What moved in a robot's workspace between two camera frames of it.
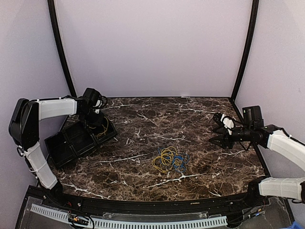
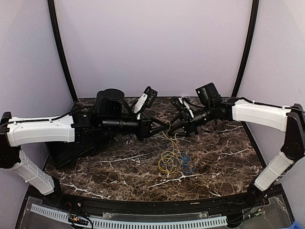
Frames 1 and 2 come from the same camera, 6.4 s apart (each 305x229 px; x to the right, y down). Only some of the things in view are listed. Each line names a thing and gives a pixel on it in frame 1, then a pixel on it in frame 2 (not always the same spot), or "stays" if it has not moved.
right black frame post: (255, 8) stays
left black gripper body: (92, 119) -> (142, 133)
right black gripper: (225, 138) -> (189, 126)
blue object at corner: (296, 225) stays
